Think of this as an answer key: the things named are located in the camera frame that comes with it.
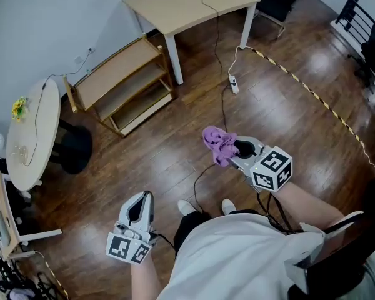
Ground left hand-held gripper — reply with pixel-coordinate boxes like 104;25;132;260
105;191;159;265

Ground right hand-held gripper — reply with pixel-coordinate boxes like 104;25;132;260
229;136;293;194

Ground purple cloth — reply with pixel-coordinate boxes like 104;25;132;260
202;126;241;168

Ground wooden three-tier shelf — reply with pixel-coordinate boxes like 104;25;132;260
63;36;178;138

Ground person's left forearm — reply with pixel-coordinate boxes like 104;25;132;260
130;259;163;300

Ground person's right forearm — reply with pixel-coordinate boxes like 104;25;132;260
271;181;346;231

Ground person's black trousers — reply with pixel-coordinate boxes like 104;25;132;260
173;210;260;258

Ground white power strip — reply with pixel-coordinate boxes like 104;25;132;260
228;75;240;94

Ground long yellow black striped tape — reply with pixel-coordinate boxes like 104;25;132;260
252;47;375;179

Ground person's white shirt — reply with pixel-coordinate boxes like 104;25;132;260
156;212;375;300

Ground short yellow black striped tape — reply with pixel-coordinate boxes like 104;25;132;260
43;259;70;300

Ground round gold lamp base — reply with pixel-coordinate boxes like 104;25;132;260
12;144;31;165

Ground round beige table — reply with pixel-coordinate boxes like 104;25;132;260
5;78;93;192

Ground wooden desk with white legs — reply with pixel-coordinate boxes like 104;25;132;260
0;170;63;261

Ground yellow sunflower bouquet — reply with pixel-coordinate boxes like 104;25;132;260
11;96;31;122

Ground rectangular beige desk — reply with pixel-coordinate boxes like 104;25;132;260
122;0;262;86

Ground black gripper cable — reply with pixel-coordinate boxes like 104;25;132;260
256;192;296;234

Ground white power strip cable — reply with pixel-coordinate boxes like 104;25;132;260
227;45;254;78

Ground thin black lamp cable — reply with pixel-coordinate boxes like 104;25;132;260
22;47;93;168

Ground black shoulder strap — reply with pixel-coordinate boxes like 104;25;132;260
284;211;375;300

